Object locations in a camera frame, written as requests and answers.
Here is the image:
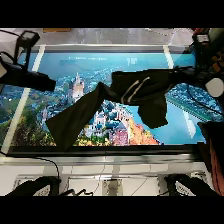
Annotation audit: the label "black garment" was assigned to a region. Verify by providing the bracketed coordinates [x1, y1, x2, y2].
[196, 120, 224, 176]

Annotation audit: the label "red garment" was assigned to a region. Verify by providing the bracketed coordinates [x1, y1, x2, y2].
[208, 139, 224, 197]

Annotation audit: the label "black cable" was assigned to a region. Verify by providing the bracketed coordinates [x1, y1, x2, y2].
[59, 187, 95, 197]
[0, 150, 62, 183]

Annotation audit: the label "silver frame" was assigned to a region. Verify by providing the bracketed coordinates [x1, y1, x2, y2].
[0, 153, 214, 197]

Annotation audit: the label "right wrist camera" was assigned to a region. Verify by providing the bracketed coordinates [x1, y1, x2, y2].
[195, 32, 212, 64]

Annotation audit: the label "black pants with white stripes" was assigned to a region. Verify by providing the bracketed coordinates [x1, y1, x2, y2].
[45, 68, 188, 153]

